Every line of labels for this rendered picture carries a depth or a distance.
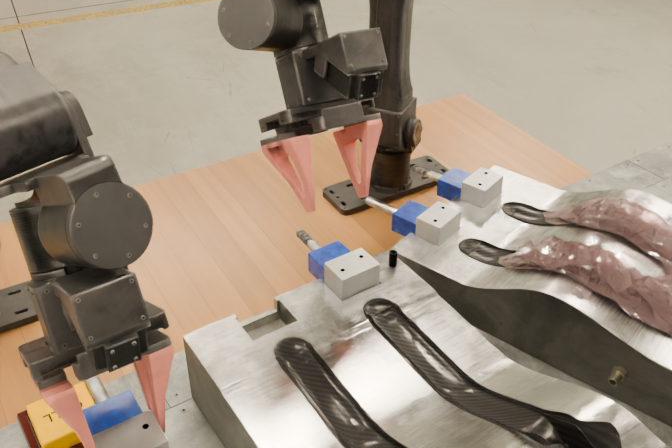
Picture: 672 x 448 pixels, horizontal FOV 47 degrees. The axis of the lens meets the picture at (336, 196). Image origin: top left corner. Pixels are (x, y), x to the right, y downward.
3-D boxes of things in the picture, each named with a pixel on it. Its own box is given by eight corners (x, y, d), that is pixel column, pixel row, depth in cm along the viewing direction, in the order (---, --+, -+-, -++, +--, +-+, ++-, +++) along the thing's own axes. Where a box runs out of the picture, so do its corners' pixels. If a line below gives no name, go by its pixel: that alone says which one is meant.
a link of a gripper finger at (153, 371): (200, 431, 60) (166, 319, 58) (111, 474, 57) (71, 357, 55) (173, 408, 66) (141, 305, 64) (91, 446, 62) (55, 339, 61)
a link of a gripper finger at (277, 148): (370, 197, 75) (349, 103, 75) (308, 214, 72) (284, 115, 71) (335, 202, 81) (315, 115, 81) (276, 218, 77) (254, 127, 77)
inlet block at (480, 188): (402, 190, 112) (403, 158, 109) (421, 176, 115) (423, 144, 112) (480, 224, 105) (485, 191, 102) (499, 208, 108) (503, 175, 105)
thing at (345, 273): (281, 256, 93) (279, 220, 90) (316, 242, 96) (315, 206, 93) (342, 318, 84) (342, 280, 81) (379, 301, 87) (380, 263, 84)
